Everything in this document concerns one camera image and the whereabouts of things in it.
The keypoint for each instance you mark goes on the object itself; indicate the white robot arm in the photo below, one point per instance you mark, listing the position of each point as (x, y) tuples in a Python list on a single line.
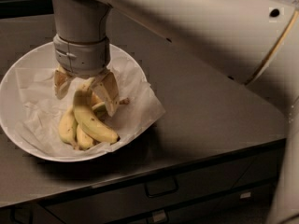
[(253, 41)]

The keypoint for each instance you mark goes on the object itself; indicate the dark lower drawer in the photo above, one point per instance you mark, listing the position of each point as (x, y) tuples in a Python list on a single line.
[(248, 204)]

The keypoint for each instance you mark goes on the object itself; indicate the dark upper drawer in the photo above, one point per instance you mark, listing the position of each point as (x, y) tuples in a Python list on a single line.
[(122, 202)]

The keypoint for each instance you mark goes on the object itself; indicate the dark drawer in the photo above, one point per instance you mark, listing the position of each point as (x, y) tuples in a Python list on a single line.
[(248, 204), (122, 202)]

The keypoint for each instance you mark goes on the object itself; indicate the large white bowl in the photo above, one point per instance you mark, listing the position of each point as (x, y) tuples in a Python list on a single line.
[(11, 109)]

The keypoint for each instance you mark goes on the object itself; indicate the left yellow banana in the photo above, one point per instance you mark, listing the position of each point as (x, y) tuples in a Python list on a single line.
[(67, 128)]

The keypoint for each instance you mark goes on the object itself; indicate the white crumpled paper sheet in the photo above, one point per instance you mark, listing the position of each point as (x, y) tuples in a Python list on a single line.
[(43, 110)]

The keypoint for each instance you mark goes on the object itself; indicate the greenish middle banana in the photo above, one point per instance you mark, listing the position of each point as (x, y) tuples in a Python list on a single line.
[(99, 109)]

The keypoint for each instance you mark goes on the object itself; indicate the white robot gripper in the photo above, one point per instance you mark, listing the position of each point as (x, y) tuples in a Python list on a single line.
[(82, 57)]

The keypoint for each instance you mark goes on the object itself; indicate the large front yellow banana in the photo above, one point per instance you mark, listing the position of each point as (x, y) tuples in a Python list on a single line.
[(85, 117)]

